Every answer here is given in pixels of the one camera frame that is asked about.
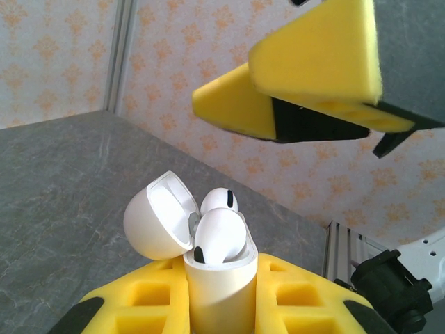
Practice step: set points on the white earbud charging case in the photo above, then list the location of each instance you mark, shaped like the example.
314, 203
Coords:
222, 295

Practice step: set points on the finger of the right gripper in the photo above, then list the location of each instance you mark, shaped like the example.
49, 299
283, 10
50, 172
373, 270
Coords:
233, 101
330, 52

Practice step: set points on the aluminium corner post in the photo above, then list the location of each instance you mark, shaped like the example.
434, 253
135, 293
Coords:
120, 52

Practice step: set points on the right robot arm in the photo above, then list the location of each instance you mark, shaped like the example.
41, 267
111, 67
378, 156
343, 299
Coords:
389, 288

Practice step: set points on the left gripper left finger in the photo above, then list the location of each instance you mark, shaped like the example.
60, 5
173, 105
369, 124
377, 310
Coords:
139, 306

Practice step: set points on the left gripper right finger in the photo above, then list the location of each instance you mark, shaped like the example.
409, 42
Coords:
306, 306

